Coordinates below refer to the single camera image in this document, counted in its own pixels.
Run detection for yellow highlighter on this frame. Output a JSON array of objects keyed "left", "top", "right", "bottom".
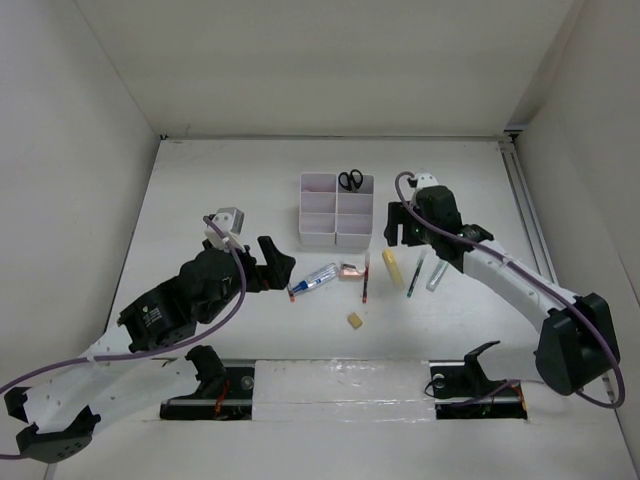
[{"left": 381, "top": 248, "right": 404, "bottom": 290}]

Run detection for black handled scissors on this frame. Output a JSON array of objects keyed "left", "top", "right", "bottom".
[{"left": 337, "top": 169, "right": 364, "bottom": 192}]

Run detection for purple highlighter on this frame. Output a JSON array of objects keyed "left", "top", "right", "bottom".
[{"left": 302, "top": 185, "right": 334, "bottom": 193}]

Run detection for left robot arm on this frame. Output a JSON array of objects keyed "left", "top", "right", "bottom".
[{"left": 1, "top": 236, "right": 296, "bottom": 464}]

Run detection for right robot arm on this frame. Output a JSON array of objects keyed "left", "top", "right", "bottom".
[{"left": 384, "top": 176, "right": 626, "bottom": 408}]

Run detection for red pen left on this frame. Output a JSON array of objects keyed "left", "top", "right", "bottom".
[{"left": 286, "top": 284, "right": 296, "bottom": 303}]

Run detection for red pen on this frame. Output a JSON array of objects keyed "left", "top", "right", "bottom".
[
  {"left": 361, "top": 251, "right": 371, "bottom": 304},
  {"left": 286, "top": 284, "right": 296, "bottom": 303}
]

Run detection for white right organizer bin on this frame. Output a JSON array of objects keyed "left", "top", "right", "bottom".
[{"left": 336, "top": 174, "right": 374, "bottom": 249}]

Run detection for clear blue glue bottle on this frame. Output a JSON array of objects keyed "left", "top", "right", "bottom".
[{"left": 292, "top": 263, "right": 339, "bottom": 295}]

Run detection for green pen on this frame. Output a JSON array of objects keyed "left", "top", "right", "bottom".
[{"left": 406, "top": 250, "right": 427, "bottom": 298}]

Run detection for red pen right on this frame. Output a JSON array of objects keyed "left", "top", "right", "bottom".
[{"left": 361, "top": 251, "right": 371, "bottom": 304}]

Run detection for green highlighter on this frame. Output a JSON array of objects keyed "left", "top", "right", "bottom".
[{"left": 426, "top": 260, "right": 448, "bottom": 292}]

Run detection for pink white stapler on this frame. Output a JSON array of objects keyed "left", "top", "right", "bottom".
[{"left": 339, "top": 262, "right": 366, "bottom": 281}]

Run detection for yellow eraser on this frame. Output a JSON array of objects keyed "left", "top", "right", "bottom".
[{"left": 347, "top": 313, "right": 363, "bottom": 330}]

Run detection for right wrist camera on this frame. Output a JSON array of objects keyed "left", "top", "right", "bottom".
[{"left": 407, "top": 173, "right": 439, "bottom": 190}]

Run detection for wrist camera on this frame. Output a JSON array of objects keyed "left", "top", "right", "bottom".
[
  {"left": 407, "top": 173, "right": 439, "bottom": 190},
  {"left": 205, "top": 207, "right": 245, "bottom": 251}
]

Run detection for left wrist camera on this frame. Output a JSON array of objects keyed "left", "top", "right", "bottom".
[{"left": 205, "top": 207, "right": 245, "bottom": 251}]

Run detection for metal rail right side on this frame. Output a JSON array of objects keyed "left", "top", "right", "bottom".
[{"left": 498, "top": 130, "right": 558, "bottom": 284}]

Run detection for metal rail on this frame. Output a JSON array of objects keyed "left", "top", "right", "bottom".
[
  {"left": 159, "top": 357, "right": 531, "bottom": 407},
  {"left": 498, "top": 130, "right": 558, "bottom": 284}
]

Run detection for metal front rail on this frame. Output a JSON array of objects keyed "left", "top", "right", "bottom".
[{"left": 159, "top": 357, "right": 531, "bottom": 407}]

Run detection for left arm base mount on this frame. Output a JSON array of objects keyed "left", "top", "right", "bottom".
[{"left": 159, "top": 346, "right": 255, "bottom": 421}]

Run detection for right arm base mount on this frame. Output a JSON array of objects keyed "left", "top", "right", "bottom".
[{"left": 424, "top": 340, "right": 528, "bottom": 420}]

